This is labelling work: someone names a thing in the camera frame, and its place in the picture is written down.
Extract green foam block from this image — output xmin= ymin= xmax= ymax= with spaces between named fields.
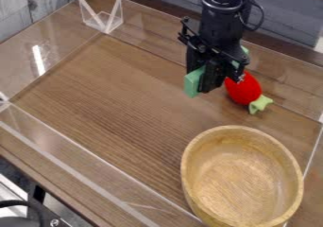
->
xmin=185 ymin=46 xmax=250 ymax=98

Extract black metal table leg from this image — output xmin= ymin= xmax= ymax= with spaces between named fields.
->
xmin=29 ymin=183 xmax=73 ymax=227

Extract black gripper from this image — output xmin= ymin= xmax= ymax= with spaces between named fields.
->
xmin=178 ymin=0 xmax=265 ymax=94

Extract clear acrylic corner bracket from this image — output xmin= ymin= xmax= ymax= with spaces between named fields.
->
xmin=79 ymin=0 xmax=125 ymax=34

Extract red plush strawberry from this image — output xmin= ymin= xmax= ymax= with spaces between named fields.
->
xmin=225 ymin=72 xmax=274 ymax=114

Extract black cable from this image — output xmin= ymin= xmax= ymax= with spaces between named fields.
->
xmin=0 ymin=199 xmax=34 ymax=213

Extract clear acrylic tray wall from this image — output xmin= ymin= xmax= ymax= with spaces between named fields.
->
xmin=0 ymin=92 xmax=203 ymax=227

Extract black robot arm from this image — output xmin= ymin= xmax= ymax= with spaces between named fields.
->
xmin=178 ymin=0 xmax=266 ymax=97

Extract light wooden bowl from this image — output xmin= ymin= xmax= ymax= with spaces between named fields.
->
xmin=181 ymin=125 xmax=305 ymax=227

